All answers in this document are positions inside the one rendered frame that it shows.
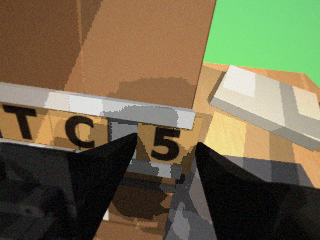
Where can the white paper ticket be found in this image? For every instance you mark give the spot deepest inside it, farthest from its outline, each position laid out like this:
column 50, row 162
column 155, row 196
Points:
column 106, row 216

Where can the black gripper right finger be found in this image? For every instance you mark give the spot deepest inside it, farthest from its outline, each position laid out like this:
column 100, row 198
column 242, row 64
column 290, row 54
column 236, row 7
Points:
column 244, row 207

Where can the grey flat rectangular box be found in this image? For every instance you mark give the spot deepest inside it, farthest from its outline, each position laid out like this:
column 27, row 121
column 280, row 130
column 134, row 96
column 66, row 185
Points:
column 284, row 110

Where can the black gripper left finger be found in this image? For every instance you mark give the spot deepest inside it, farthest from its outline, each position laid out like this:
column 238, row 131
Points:
column 89, row 178

